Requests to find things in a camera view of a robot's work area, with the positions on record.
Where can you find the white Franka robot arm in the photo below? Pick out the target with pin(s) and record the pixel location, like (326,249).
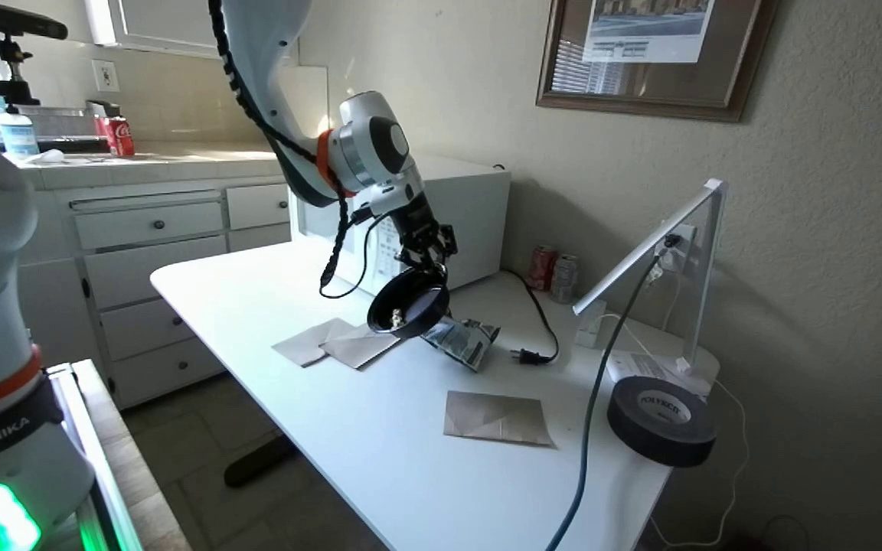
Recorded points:
(257,49)

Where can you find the black camera on tripod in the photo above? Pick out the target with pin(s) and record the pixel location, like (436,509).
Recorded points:
(28,20)

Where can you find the white light switch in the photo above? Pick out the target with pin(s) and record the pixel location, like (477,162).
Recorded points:
(105,77)

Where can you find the black tape roll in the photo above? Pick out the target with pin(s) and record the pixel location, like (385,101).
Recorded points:
(658,416)

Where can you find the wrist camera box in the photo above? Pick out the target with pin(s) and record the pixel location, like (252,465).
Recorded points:
(374,202)

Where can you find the robot mounting stand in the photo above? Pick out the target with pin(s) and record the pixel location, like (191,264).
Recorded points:
(105,459)

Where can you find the white kitchen drawer cabinet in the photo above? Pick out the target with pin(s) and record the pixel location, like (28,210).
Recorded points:
(145,278)

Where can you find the brown paper napkin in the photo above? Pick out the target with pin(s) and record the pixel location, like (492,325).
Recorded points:
(303,343)
(359,350)

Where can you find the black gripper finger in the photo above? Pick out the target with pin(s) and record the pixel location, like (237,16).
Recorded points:
(438,273)
(414,280)

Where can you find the grey square pad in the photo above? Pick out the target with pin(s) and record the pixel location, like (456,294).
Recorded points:
(498,416)

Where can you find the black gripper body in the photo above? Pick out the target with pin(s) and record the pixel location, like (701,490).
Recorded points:
(420,233)

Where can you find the white wall outlet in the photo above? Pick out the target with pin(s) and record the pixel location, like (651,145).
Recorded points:
(680,249)

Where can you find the clear sanitizer bottle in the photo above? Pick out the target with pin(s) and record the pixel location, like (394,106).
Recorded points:
(16,134)

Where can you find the red snack packet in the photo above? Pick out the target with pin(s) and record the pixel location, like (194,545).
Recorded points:
(539,272)

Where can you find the white bottle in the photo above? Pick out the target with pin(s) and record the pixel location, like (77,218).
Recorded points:
(613,272)

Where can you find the black table foot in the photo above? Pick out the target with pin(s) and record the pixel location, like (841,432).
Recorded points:
(257,463)

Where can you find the brown framed wall picture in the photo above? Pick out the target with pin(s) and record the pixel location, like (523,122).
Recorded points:
(565,72)

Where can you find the white and red packet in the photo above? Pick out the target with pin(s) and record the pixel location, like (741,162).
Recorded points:
(568,278)

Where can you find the silver foil packet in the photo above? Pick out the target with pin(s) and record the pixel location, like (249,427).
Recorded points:
(466,342)

